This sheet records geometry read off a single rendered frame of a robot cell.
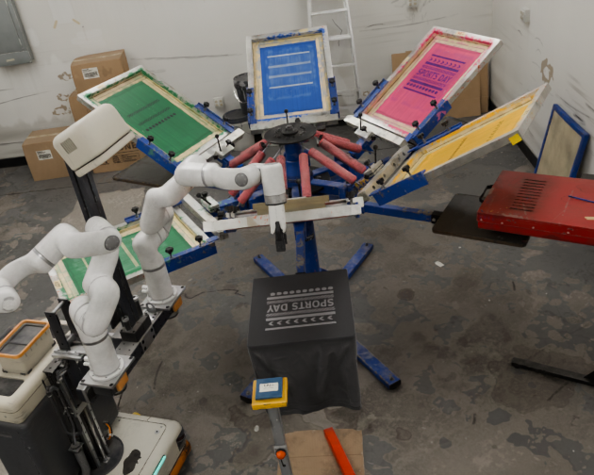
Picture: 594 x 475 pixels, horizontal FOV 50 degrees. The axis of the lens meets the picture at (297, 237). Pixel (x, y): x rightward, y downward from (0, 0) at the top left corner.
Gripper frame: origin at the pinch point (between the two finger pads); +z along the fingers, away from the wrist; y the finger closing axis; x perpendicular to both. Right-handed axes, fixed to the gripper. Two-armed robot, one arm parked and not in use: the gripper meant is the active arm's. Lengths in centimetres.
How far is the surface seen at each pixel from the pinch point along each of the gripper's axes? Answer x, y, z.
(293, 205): 1, -73, 1
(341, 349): 16, -29, 54
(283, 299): -8, -55, 39
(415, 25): 122, -470, -90
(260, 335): -17, -33, 46
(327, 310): 12, -44, 43
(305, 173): 6, -122, -6
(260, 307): -18, -51, 41
